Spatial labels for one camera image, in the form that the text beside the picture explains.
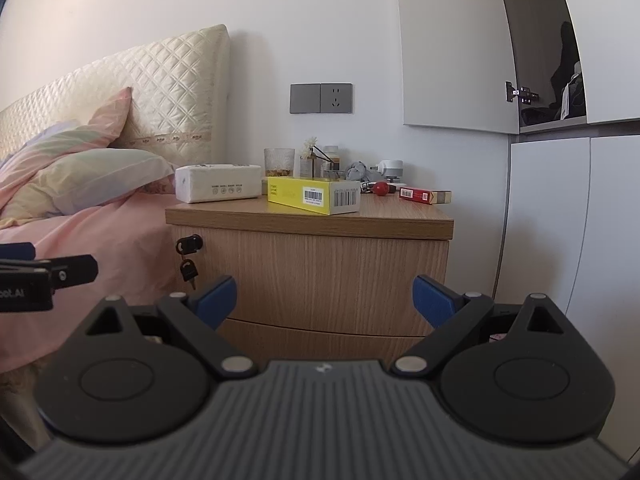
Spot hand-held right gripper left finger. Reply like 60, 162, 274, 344
84, 275, 257, 382

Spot white plug adapter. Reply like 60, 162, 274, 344
375, 159, 404, 184

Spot open white cabinet door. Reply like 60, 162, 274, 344
393, 0, 521, 135

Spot pink bed cover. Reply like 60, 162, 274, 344
0, 190, 202, 376

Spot wooden nightstand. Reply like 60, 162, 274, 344
165, 191, 455, 358

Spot white tissue pack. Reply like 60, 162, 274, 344
174, 164, 263, 205

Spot grey wall outlet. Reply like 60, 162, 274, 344
320, 82, 354, 114

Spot pink striped pillow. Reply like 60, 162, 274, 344
0, 86, 134, 171

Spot yellow cardboard box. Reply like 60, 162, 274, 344
266, 175, 361, 217

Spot small dried flower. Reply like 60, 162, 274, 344
301, 135, 322, 179

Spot black keys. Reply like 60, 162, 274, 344
179, 257, 200, 290

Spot white wardrobe door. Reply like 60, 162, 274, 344
507, 136, 593, 341
582, 133, 640, 463

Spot dark clothes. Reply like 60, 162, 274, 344
519, 20, 587, 126

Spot red cigarette box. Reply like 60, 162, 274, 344
398, 187, 453, 206

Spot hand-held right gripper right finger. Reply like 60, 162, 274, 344
390, 275, 569, 380

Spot grey wall switch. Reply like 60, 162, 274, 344
289, 83, 322, 115

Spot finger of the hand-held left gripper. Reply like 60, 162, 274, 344
47, 254, 99, 291
0, 242, 37, 261

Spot pastel striped pillow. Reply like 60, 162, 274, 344
0, 148, 177, 219

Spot grey plush toy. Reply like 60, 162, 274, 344
344, 161, 382, 185

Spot metal door hinge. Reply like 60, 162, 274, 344
503, 80, 541, 105

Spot cream quilted headboard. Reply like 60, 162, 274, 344
0, 24, 232, 172

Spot clear drinking glass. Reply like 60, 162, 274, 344
263, 147, 297, 179

